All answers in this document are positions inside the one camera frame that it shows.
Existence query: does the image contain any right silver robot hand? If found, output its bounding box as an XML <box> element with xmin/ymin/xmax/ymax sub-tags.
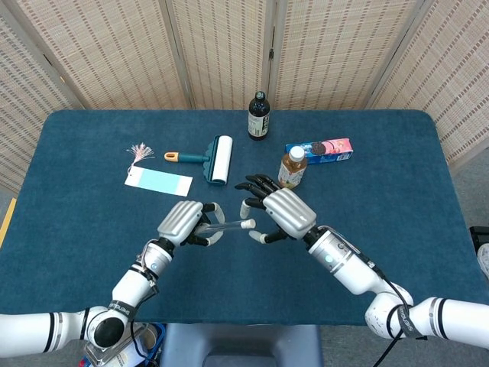
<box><xmin>235</xmin><ymin>174</ymin><xmax>318</xmax><ymax>245</ymax></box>

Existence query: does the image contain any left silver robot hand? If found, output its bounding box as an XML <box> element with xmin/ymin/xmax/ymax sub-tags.
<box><xmin>157</xmin><ymin>200</ymin><xmax>226</xmax><ymax>248</ymax></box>

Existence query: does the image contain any transparent glass test tube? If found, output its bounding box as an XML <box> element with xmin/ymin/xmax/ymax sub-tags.
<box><xmin>194</xmin><ymin>219</ymin><xmax>245</xmax><ymax>235</ymax></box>

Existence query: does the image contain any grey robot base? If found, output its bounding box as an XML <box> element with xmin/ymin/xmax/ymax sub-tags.
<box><xmin>160</xmin><ymin>323</ymin><xmax>324</xmax><ymax>367</ymax></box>

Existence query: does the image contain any yellow tea bottle white cap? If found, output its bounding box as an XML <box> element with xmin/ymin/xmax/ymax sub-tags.
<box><xmin>277</xmin><ymin>146</ymin><xmax>309</xmax><ymax>191</ymax></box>

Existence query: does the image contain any white paper bookmark with tassel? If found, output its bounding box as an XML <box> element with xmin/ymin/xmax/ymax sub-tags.
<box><xmin>124</xmin><ymin>142</ymin><xmax>193</xmax><ymax>198</ymax></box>

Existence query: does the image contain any blue pink cookie box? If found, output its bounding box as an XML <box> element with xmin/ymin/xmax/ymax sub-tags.
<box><xmin>285</xmin><ymin>138</ymin><xmax>355</xmax><ymax>166</ymax></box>

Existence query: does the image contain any green lint roller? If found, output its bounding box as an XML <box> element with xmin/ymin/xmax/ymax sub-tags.
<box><xmin>164</xmin><ymin>135</ymin><xmax>234</xmax><ymax>187</ymax></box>

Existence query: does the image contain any blue table cloth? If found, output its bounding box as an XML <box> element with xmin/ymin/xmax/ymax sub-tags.
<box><xmin>0</xmin><ymin>109</ymin><xmax>481</xmax><ymax>329</ymax></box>

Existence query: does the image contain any dark tea bottle black cap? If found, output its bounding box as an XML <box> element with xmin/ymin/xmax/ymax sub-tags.
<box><xmin>248</xmin><ymin>91</ymin><xmax>271</xmax><ymax>141</ymax></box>

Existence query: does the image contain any blue storage bin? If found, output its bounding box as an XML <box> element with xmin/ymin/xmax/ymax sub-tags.
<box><xmin>147</xmin><ymin>323</ymin><xmax>168</xmax><ymax>367</ymax></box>

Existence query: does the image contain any clear plastic container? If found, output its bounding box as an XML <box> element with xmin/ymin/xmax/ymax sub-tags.
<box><xmin>83</xmin><ymin>323</ymin><xmax>156</xmax><ymax>367</ymax></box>

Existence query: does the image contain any woven bamboo folding screen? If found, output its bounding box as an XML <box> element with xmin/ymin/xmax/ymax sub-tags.
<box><xmin>0</xmin><ymin>0</ymin><xmax>489</xmax><ymax>194</ymax></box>

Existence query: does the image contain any black box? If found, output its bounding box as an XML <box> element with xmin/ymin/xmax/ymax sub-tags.
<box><xmin>468</xmin><ymin>226</ymin><xmax>489</xmax><ymax>252</ymax></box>

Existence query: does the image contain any white shoe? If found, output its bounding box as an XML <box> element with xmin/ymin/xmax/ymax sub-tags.
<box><xmin>476</xmin><ymin>244</ymin><xmax>489</xmax><ymax>276</ymax></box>

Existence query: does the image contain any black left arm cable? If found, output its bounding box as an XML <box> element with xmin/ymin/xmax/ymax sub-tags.
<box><xmin>129</xmin><ymin>284</ymin><xmax>160</xmax><ymax>364</ymax></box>

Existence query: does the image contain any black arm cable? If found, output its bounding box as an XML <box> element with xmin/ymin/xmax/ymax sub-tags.
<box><xmin>366</xmin><ymin>259</ymin><xmax>416</xmax><ymax>367</ymax></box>
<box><xmin>129</xmin><ymin>284</ymin><xmax>160</xmax><ymax>364</ymax></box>

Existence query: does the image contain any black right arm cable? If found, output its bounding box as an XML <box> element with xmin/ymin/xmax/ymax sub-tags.
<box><xmin>366</xmin><ymin>259</ymin><xmax>416</xmax><ymax>367</ymax></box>

